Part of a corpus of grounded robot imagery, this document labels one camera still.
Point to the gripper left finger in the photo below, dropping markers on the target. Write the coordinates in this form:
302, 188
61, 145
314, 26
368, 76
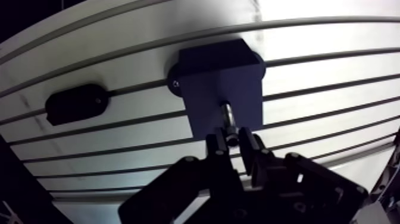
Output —
175, 190

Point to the steel bolt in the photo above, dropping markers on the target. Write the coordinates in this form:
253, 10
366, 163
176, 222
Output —
229, 120

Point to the dark blue-grey block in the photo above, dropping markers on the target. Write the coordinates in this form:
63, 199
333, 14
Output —
218, 87

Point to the black oval holder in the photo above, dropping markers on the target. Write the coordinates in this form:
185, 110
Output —
76, 103

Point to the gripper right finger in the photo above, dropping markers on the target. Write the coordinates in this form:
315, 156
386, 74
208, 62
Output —
312, 184

